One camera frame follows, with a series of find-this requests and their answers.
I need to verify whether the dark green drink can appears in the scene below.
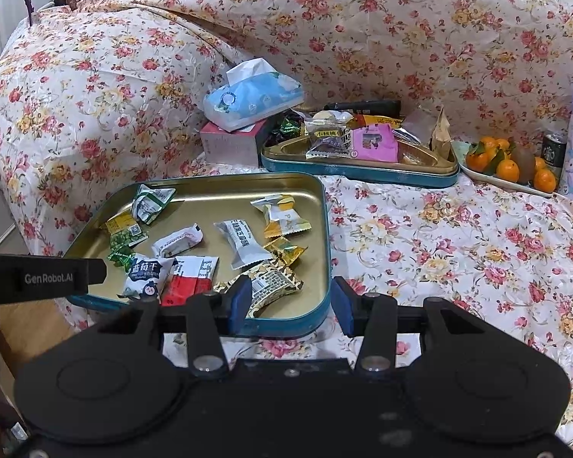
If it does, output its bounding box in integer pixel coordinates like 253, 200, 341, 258
541, 132, 568, 182

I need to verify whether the gold patterned snack packet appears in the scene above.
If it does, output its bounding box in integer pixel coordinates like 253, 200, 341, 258
215, 260, 304, 319

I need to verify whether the red white snack packet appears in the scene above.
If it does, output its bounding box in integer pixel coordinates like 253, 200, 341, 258
161, 256, 219, 306

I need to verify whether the pale fruit plate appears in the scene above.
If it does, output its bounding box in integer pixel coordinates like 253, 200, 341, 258
458, 140, 562, 198

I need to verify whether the yellow white snack packet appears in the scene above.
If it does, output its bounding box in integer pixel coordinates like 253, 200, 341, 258
251, 194, 312, 239

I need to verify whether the green white snack packet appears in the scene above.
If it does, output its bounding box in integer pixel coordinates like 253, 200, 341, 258
133, 186, 176, 225

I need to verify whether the black remote control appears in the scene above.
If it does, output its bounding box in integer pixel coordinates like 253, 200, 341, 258
324, 100, 403, 116

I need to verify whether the pink tissue box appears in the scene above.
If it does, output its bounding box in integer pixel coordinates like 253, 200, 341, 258
199, 118, 280, 167

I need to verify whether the green foil candy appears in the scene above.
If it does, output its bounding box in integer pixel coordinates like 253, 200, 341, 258
107, 247, 135, 274

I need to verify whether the blue soft tissue pack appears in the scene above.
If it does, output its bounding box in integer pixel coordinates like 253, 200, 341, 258
203, 58, 305, 132

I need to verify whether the long white snack packet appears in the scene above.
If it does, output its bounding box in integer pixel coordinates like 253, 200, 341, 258
214, 219, 265, 270

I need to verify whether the teal tin lid with snacks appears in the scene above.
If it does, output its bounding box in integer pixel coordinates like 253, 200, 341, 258
260, 131, 460, 189

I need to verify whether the floral bedspread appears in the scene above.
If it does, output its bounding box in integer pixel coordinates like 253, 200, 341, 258
0, 0, 573, 449

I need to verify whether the clear plastic bag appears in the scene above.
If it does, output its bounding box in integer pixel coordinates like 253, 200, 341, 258
403, 110, 440, 144

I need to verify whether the yellow green snack packet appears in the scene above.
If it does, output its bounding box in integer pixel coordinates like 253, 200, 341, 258
106, 212, 149, 249

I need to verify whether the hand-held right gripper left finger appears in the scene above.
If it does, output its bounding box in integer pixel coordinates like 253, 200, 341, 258
93, 277, 253, 374

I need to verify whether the gold foil candy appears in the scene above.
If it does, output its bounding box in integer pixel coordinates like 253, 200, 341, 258
264, 236, 309, 268

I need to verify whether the orange snack packet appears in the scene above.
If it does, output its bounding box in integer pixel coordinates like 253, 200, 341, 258
353, 113, 406, 127

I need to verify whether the pink snack packet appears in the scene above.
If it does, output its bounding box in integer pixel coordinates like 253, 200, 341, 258
352, 124, 399, 163

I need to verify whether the blue white snack packet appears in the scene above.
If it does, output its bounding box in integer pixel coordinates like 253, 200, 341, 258
121, 253, 175, 299

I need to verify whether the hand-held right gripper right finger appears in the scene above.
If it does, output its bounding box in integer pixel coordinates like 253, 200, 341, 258
333, 277, 495, 373

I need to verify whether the purple white snack packet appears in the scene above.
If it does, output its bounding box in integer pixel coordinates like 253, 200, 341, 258
306, 126, 359, 160

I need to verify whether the teal tin tray gold inside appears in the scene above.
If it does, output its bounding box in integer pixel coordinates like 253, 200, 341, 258
63, 173, 331, 339

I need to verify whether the small white snack packet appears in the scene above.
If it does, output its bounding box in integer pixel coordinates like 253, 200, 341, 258
153, 223, 204, 257

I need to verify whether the brown paper bag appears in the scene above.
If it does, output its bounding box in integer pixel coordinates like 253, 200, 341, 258
430, 107, 452, 158

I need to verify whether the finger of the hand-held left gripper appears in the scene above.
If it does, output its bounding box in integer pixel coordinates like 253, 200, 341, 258
90, 258, 108, 293

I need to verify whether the brown kiwi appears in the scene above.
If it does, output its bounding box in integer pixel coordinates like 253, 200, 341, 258
511, 145, 537, 184

